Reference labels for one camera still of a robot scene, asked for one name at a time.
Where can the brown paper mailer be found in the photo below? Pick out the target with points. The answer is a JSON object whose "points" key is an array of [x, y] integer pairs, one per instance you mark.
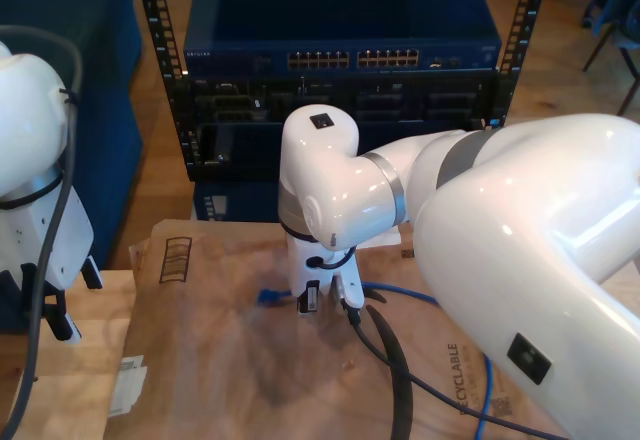
{"points": [[225, 360]]}

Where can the dark blue equipment box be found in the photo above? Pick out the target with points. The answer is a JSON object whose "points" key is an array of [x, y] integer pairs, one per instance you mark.
{"points": [[240, 202]]}

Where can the blue sofa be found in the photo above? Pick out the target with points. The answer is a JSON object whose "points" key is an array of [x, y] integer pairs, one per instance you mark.
{"points": [[100, 110]]}

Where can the black rack shelf tray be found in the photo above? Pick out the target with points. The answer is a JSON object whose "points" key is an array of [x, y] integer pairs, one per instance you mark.
{"points": [[240, 150]]}

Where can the black rack server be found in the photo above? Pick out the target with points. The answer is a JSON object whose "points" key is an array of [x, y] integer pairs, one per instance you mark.
{"points": [[225, 102]]}

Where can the dark wooden chair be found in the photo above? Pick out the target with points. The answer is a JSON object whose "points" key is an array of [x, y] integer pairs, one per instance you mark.
{"points": [[622, 105]]}

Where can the black perforated rack frame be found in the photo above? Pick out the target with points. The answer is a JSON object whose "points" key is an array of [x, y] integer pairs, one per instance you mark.
{"points": [[189, 170]]}

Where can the blue network switch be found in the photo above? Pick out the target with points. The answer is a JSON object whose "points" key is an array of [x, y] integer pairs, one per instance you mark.
{"points": [[325, 10]]}

